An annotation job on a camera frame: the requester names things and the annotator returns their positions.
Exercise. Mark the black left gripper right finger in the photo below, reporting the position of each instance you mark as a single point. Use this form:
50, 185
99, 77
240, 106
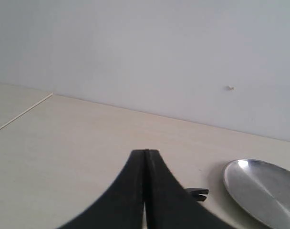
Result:
168, 205

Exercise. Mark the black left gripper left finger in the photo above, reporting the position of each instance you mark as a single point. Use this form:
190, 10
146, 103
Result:
121, 206

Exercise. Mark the yellow black claw hammer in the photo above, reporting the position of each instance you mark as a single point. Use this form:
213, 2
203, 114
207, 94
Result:
199, 194

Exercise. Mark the round metal plate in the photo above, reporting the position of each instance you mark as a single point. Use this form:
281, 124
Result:
261, 189

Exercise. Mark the small white wall plug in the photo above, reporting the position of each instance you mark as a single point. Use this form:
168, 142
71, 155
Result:
231, 88

